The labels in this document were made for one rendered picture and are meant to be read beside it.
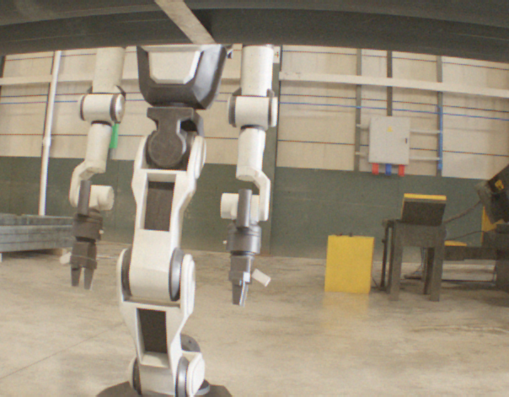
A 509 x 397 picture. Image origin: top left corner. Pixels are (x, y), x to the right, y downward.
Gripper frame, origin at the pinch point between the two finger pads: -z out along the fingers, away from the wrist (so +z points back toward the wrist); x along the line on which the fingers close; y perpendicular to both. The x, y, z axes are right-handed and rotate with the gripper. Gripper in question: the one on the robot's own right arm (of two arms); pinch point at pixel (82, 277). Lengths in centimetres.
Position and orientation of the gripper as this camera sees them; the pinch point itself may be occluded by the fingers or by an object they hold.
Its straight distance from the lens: 163.0
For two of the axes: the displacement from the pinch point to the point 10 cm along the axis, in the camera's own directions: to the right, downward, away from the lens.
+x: -0.6, -2.3, -9.7
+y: 10.0, 0.6, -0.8
